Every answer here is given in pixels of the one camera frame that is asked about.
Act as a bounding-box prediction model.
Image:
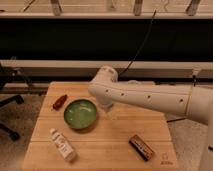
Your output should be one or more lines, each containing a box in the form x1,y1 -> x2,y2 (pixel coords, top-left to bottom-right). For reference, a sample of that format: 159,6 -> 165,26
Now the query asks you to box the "green ceramic bowl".
64,99 -> 97,130

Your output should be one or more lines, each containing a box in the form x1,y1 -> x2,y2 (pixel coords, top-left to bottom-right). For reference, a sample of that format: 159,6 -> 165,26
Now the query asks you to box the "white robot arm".
88,66 -> 213,171

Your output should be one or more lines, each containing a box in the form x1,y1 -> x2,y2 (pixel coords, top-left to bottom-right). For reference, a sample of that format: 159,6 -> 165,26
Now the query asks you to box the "red small bottle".
52,95 -> 67,110

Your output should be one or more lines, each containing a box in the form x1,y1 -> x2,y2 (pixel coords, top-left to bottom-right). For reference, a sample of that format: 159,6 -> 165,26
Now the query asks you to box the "wooden cutting board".
22,82 -> 179,171

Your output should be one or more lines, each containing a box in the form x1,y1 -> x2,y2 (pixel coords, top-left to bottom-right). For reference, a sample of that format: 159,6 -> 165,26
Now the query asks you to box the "white plastic bottle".
50,128 -> 76,162

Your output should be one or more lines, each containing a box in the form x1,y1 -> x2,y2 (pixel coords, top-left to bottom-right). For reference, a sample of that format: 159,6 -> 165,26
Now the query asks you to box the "brown rectangular box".
129,135 -> 154,161

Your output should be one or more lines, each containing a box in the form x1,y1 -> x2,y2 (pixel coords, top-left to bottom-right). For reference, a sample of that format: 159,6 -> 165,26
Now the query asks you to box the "black office chair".
0,64 -> 24,142

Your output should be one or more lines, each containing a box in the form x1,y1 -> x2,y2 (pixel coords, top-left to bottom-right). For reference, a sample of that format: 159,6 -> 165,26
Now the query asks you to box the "black hanging cable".
118,9 -> 157,77

